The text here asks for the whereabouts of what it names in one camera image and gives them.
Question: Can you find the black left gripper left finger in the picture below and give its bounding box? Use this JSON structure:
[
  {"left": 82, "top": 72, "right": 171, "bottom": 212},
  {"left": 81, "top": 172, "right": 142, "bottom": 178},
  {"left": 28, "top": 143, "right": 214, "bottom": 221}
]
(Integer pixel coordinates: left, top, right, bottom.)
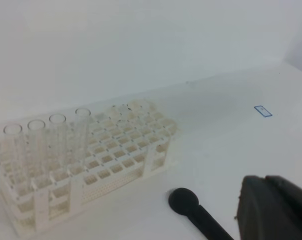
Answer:
[{"left": 236, "top": 175, "right": 291, "bottom": 240}]

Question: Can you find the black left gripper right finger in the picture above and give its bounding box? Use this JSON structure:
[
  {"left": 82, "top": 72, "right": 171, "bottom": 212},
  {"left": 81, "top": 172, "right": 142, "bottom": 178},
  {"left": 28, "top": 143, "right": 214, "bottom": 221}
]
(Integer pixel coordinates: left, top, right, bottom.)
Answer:
[{"left": 265, "top": 175, "right": 302, "bottom": 231}]

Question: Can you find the test tube in rack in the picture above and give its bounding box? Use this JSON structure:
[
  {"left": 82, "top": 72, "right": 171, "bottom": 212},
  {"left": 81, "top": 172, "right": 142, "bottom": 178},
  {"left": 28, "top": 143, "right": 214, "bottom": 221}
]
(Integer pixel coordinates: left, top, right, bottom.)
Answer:
[
  {"left": 72, "top": 107, "right": 91, "bottom": 167},
  {"left": 3, "top": 123, "right": 30, "bottom": 196},
  {"left": 49, "top": 113, "right": 68, "bottom": 174},
  {"left": 27, "top": 119, "right": 51, "bottom": 189}
]

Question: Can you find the white test tube rack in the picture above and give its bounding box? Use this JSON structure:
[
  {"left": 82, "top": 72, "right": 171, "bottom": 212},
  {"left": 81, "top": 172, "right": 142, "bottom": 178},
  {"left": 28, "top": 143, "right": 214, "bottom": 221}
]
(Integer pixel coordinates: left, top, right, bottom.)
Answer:
[{"left": 0, "top": 99, "right": 178, "bottom": 238}]

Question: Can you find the black round-headed tool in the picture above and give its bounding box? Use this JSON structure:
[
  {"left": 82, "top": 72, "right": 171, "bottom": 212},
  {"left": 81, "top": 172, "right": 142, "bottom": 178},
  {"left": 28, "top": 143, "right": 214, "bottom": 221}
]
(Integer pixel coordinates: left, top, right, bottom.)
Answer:
[{"left": 168, "top": 187, "right": 232, "bottom": 240}]

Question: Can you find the blue rectangle marker sticker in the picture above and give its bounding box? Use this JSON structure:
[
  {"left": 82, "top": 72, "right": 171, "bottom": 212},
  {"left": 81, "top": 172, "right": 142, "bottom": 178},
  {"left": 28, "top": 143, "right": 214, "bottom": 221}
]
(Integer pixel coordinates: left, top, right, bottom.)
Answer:
[{"left": 254, "top": 105, "right": 273, "bottom": 118}]

